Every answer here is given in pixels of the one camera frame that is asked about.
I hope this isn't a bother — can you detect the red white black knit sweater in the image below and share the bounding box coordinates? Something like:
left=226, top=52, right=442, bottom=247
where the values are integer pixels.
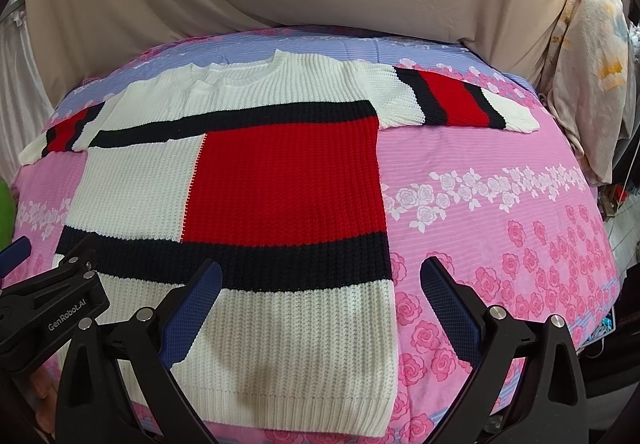
left=20, top=51, right=539, bottom=438

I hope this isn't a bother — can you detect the white satin curtain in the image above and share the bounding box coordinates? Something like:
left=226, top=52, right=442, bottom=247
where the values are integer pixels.
left=0, top=6, right=53, bottom=183

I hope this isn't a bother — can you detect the pink floral bed sheet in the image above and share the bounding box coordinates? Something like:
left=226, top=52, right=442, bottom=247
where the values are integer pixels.
left=10, top=26, right=622, bottom=444

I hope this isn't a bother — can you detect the floral cream hanging cloth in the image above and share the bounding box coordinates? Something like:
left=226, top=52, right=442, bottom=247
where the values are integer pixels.
left=538, top=0, right=636, bottom=186

